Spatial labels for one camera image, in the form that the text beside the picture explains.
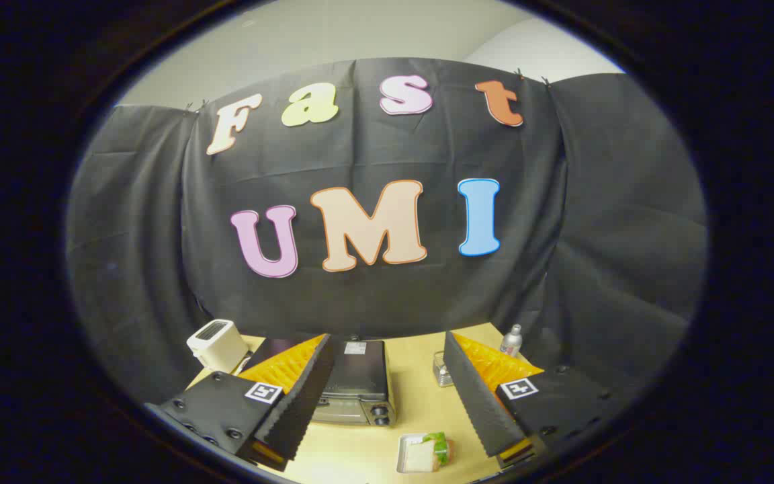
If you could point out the lettuce sandwich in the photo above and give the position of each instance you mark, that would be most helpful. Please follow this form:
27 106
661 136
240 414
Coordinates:
427 454

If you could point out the black backdrop cloth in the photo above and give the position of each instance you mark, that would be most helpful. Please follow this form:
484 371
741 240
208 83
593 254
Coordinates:
373 289

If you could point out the white plastic tray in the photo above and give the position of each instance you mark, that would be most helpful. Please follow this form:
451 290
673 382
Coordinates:
402 457

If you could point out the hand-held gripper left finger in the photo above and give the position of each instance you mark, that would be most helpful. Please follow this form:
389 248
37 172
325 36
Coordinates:
303 396

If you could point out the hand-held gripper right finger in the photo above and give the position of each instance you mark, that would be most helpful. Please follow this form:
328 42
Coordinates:
471 396

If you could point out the black toaster oven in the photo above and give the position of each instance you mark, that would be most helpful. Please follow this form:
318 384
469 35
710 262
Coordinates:
359 371

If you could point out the white pop-up toaster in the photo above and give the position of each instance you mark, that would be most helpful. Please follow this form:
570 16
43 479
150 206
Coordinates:
216 344

